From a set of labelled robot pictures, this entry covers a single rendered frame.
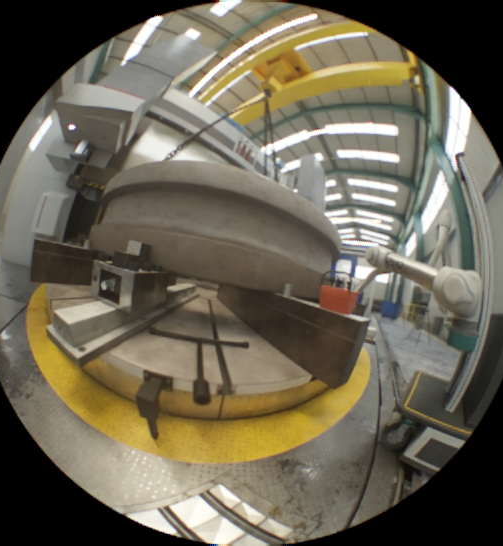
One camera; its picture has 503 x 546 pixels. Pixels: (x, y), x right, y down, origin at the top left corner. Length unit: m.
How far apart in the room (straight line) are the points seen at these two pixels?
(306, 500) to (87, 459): 0.82
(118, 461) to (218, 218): 1.56
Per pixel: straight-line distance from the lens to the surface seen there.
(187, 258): 1.10
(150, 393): 0.63
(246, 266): 1.12
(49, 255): 1.90
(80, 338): 0.80
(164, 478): 0.81
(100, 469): 0.87
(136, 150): 4.29
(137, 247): 1.07
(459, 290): 0.69
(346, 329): 0.82
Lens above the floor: 0.78
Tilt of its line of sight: 1 degrees up
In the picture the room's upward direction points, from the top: 12 degrees clockwise
